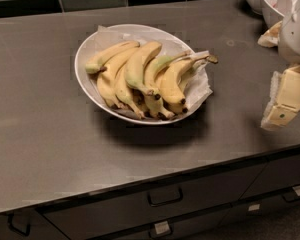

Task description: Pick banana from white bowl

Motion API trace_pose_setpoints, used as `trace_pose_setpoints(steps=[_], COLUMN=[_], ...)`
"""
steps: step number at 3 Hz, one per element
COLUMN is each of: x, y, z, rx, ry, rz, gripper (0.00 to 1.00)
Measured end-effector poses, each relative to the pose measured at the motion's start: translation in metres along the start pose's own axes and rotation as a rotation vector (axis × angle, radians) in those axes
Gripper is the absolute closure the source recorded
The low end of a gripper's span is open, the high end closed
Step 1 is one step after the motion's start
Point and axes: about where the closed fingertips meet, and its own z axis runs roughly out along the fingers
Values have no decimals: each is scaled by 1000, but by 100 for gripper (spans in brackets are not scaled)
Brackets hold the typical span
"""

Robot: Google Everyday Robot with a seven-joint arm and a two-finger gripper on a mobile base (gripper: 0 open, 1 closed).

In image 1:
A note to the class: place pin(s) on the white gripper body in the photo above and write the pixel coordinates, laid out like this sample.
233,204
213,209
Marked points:
296,37

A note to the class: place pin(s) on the black drawer handle middle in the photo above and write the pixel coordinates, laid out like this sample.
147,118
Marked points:
164,196

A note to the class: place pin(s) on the top left yellow banana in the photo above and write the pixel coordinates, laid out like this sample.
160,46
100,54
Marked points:
96,63

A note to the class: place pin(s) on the lower drawer handle with label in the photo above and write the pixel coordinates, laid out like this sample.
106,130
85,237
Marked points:
159,230

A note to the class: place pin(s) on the black drawer handle left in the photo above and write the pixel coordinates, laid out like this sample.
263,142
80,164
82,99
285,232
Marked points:
21,228

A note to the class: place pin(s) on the central yellow-green banana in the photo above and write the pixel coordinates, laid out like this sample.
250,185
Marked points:
136,64

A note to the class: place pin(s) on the greenish stem banana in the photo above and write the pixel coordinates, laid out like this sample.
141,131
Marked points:
155,102

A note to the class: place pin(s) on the lower left yellow banana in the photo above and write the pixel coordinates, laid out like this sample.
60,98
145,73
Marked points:
124,93

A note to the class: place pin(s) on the drawer handle with label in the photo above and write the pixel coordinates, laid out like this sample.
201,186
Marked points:
293,195
159,230

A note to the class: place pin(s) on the black drawer handle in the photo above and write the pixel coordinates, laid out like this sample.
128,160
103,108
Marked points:
21,228
164,196

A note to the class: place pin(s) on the white bowl right front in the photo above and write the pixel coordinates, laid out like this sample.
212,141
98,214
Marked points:
273,4

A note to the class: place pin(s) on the yellow banana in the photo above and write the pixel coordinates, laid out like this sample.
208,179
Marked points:
169,86
96,63
105,80
124,93

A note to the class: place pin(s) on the white oval bowl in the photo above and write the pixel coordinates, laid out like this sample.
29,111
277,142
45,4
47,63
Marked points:
90,47

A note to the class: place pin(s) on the right drawer handle with label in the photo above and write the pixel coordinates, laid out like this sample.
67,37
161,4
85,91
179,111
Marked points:
293,195

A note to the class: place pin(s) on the white label sticker drawer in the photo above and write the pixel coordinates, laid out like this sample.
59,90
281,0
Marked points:
253,207

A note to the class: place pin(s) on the upper middle drawer front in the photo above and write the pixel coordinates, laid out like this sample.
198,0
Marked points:
99,216

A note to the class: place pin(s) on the right front yellow banana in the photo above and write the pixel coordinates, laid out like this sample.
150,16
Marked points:
169,86

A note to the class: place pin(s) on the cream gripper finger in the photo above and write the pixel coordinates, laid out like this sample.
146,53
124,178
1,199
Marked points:
271,36
284,104

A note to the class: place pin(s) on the far right back banana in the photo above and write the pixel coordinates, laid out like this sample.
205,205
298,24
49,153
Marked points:
188,76

